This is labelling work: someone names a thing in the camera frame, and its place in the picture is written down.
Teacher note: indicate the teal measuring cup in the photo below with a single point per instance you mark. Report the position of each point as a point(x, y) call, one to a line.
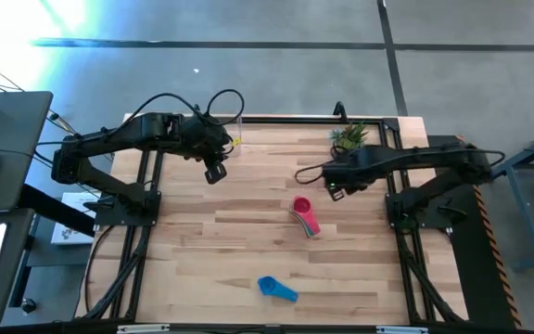
point(317, 230)

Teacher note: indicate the silver metal bracket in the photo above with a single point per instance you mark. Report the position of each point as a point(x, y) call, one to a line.
point(142, 328)
point(401, 330)

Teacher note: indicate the black aluminium table frame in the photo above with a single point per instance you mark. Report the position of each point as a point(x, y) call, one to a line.
point(271, 120)

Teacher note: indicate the blue-gray metal cart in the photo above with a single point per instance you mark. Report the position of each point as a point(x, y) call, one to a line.
point(503, 169)

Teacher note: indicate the clear plastic basket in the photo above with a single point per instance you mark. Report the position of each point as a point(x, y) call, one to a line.
point(240, 132)

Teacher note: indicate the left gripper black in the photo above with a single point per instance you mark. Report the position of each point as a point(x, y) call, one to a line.
point(204, 137)

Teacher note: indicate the pink measuring cup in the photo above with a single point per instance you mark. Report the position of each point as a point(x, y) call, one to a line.
point(301, 206)

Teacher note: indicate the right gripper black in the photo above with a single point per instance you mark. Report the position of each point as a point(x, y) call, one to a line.
point(348, 171)

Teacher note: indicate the small gray desk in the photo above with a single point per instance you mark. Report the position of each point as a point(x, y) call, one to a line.
point(16, 278)

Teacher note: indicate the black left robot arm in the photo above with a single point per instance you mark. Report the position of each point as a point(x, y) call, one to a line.
point(109, 183)

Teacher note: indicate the potted succulent plant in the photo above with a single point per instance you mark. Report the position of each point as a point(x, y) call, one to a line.
point(350, 137)

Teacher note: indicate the white printed paper sheet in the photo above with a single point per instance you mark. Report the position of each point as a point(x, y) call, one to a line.
point(70, 232)

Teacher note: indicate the small bright blue measuring cup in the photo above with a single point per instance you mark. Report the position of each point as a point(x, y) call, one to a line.
point(269, 285)

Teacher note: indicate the large black clamp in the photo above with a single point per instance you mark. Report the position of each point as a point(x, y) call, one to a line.
point(340, 111)

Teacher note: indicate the large gray desk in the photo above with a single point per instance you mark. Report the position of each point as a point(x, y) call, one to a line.
point(16, 120)

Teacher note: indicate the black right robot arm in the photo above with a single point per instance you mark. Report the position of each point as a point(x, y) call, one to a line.
point(434, 155)

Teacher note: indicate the black mat with striped edge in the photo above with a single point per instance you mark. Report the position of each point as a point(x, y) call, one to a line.
point(471, 278)

